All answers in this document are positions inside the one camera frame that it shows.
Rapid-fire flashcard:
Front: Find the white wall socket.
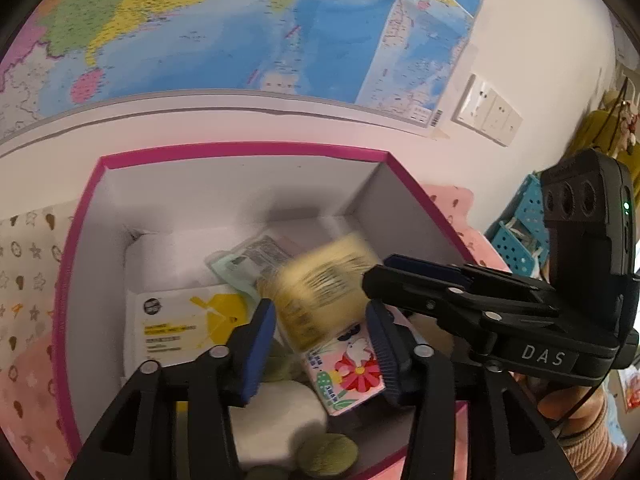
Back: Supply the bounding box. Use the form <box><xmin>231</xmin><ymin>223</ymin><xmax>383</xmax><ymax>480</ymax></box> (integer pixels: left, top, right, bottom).
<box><xmin>482</xmin><ymin>92</ymin><xmax>512</xmax><ymax>138</ymax></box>
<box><xmin>452</xmin><ymin>74</ymin><xmax>493</xmax><ymax>128</ymax></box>

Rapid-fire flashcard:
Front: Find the green and white plush toy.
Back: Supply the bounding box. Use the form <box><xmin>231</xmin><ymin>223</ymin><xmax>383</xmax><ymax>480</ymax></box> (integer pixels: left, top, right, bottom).
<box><xmin>230</xmin><ymin>345</ymin><xmax>358</xmax><ymax>480</ymax></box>

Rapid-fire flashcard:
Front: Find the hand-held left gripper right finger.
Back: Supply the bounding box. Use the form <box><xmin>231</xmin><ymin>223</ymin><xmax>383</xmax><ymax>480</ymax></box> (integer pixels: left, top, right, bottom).
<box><xmin>365</xmin><ymin>302</ymin><xmax>583</xmax><ymax>480</ymax></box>

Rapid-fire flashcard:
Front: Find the floral tissue pack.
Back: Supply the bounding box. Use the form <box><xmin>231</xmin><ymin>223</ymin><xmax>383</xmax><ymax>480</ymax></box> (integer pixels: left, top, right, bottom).
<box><xmin>302</xmin><ymin>305</ymin><xmax>388</xmax><ymax>416</ymax></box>

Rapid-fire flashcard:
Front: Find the yellow tissue pack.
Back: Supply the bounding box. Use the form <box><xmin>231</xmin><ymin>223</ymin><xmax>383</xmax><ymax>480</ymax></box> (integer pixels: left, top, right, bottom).
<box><xmin>257</xmin><ymin>232</ymin><xmax>383</xmax><ymax>351</ymax></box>

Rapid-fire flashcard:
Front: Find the blue plastic basket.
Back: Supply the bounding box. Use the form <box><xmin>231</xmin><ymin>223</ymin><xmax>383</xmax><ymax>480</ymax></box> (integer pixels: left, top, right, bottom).
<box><xmin>485</xmin><ymin>172</ymin><xmax>551</xmax><ymax>281</ymax></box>

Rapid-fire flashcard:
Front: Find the yellow hanging bag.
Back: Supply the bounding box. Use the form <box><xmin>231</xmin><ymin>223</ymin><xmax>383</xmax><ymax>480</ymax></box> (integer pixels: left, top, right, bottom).
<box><xmin>570</xmin><ymin>90</ymin><xmax>640</xmax><ymax>161</ymax></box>

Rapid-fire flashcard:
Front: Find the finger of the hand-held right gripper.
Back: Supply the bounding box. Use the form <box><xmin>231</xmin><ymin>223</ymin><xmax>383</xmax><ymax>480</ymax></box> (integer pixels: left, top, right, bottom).
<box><xmin>362</xmin><ymin>264</ymin><xmax>561</xmax><ymax>333</ymax></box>
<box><xmin>384</xmin><ymin>254</ymin><xmax>511</xmax><ymax>283</ymax></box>

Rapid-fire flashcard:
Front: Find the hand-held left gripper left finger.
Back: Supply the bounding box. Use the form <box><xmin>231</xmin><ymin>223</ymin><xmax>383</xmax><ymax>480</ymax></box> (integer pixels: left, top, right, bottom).
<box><xmin>65</xmin><ymin>299</ymin><xmax>277</xmax><ymax>480</ymax></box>

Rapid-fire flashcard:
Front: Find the white and yellow packet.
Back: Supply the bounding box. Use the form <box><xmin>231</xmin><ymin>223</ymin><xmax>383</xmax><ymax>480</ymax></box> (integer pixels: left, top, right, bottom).
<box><xmin>122</xmin><ymin>284</ymin><xmax>261</xmax><ymax>376</ymax></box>

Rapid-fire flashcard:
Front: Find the colourful wall map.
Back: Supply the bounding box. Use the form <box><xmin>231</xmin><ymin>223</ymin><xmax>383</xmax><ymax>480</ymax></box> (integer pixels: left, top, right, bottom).
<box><xmin>0</xmin><ymin>0</ymin><xmax>476</xmax><ymax>136</ymax></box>

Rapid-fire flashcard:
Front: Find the pink printed blanket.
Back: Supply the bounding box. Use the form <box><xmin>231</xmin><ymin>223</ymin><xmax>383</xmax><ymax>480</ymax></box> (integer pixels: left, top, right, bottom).
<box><xmin>0</xmin><ymin>182</ymin><xmax>506</xmax><ymax>480</ymax></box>

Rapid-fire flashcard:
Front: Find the clear plastic packet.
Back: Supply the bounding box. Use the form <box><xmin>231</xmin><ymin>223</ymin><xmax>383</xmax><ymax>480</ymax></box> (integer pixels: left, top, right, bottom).
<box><xmin>207</xmin><ymin>230</ymin><xmax>303</xmax><ymax>306</ymax></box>

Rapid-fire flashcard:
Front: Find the person's right forearm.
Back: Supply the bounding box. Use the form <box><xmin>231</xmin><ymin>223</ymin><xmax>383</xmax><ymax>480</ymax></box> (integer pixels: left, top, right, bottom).
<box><xmin>540</xmin><ymin>385</ymin><xmax>633</xmax><ymax>480</ymax></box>

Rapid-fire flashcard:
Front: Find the pink cardboard box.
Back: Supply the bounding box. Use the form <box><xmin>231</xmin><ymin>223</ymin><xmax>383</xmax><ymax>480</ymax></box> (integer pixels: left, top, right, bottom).
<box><xmin>52</xmin><ymin>142</ymin><xmax>501</xmax><ymax>480</ymax></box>

